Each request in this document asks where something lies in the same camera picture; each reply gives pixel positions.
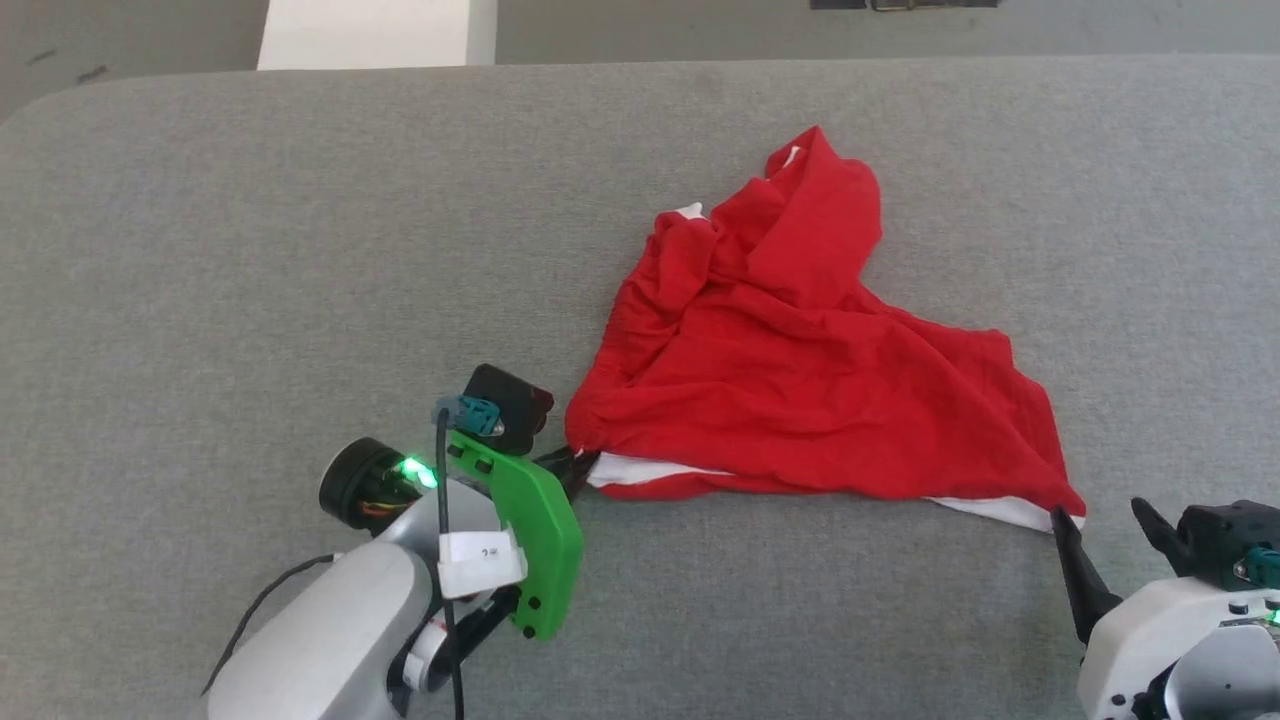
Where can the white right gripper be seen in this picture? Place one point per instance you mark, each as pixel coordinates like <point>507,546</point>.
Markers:
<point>1160,640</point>

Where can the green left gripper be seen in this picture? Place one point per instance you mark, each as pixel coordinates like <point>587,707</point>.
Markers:
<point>530,530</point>

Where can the red and white sports shirt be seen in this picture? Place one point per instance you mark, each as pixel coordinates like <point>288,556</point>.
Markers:
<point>800,380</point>

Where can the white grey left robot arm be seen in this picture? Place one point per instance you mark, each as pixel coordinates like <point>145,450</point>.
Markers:
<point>340,630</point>

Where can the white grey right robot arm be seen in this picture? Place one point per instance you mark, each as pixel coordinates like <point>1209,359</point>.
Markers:
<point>1225,675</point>

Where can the white label tag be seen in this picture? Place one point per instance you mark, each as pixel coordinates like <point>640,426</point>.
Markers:
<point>480,560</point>

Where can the grey fabric sofa cushion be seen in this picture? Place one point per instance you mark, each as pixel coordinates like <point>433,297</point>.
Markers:
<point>300,250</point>

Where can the white rectangular box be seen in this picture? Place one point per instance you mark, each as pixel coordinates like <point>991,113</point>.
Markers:
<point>375,35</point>

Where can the black metal stand base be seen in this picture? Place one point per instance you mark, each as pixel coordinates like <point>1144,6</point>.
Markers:
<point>935,4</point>

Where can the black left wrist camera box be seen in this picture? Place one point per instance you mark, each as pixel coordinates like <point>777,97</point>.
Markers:
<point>510,405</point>

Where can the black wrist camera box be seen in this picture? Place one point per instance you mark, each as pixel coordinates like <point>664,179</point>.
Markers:
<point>1230,540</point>
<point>510,405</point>

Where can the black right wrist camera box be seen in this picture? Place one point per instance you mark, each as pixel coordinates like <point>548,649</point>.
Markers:
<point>1230,540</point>

